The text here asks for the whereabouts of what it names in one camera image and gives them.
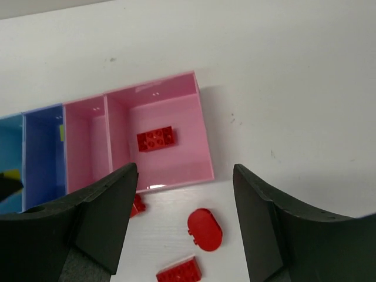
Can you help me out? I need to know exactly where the narrow pink bin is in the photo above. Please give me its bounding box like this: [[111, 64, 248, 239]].
[[63, 95, 111, 193]]

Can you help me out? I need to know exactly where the green lego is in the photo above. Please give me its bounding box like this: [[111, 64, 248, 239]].
[[1, 169, 21, 180], [59, 125, 65, 142]]

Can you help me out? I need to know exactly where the round red lego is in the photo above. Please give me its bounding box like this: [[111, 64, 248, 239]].
[[187, 208, 223, 252]]

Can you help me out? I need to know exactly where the dark blue bin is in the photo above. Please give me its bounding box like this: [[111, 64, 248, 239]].
[[23, 104, 66, 210]]

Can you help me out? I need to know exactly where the light blue bin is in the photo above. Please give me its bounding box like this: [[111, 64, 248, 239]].
[[1, 114, 24, 214]]

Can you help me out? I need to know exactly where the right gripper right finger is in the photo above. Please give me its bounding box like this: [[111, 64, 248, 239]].
[[233, 164, 375, 281]]

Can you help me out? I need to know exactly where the small red lego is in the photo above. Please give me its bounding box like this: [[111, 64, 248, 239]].
[[130, 194, 146, 218]]

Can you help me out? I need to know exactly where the wide pink bin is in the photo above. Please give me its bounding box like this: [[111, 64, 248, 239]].
[[104, 72, 214, 193]]

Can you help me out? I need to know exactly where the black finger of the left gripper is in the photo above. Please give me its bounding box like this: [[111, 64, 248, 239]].
[[0, 177, 24, 202]]

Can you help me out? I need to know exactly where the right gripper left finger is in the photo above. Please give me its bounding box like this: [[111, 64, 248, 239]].
[[1, 163, 138, 281]]

